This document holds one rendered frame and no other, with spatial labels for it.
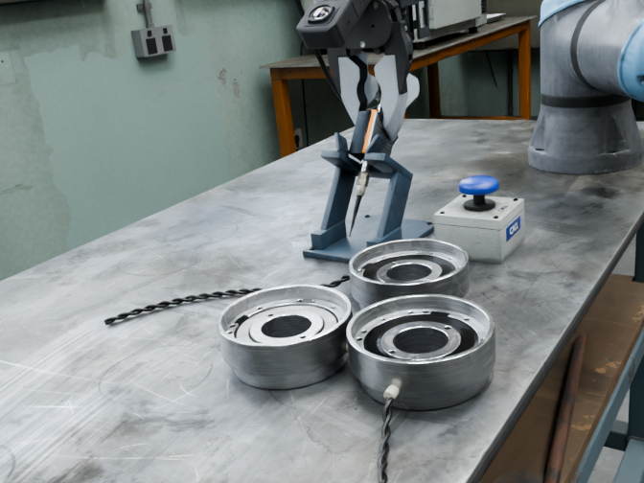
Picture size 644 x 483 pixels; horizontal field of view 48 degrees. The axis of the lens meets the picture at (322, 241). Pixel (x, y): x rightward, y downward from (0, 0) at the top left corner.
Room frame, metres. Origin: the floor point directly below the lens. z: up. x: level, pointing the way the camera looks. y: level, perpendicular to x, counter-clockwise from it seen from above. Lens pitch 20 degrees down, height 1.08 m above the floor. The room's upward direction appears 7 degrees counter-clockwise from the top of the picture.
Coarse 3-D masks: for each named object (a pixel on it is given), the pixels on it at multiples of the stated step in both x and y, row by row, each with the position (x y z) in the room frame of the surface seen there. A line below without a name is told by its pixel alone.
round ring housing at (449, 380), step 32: (352, 320) 0.48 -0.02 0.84; (384, 320) 0.49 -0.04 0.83; (480, 320) 0.47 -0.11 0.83; (352, 352) 0.44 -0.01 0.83; (416, 352) 0.48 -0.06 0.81; (448, 352) 0.43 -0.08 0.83; (480, 352) 0.42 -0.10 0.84; (384, 384) 0.42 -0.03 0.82; (416, 384) 0.41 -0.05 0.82; (448, 384) 0.41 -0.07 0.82; (480, 384) 0.43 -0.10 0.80
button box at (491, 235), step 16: (448, 208) 0.70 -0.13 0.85; (464, 208) 0.69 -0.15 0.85; (480, 208) 0.67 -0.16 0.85; (496, 208) 0.68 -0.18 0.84; (512, 208) 0.67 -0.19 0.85; (448, 224) 0.67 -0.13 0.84; (464, 224) 0.66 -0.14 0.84; (480, 224) 0.65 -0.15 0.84; (496, 224) 0.64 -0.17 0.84; (512, 224) 0.67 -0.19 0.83; (448, 240) 0.67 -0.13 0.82; (464, 240) 0.66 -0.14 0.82; (480, 240) 0.65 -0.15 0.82; (496, 240) 0.64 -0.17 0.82; (512, 240) 0.67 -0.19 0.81; (480, 256) 0.65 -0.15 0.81; (496, 256) 0.64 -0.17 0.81
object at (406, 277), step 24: (408, 240) 0.63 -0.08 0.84; (432, 240) 0.62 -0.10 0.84; (360, 264) 0.61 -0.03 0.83; (408, 264) 0.60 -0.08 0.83; (432, 264) 0.59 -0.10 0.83; (456, 264) 0.58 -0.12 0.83; (360, 288) 0.55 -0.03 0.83; (384, 288) 0.54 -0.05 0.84; (408, 288) 0.53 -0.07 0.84; (432, 288) 0.53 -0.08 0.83; (456, 288) 0.54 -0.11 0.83
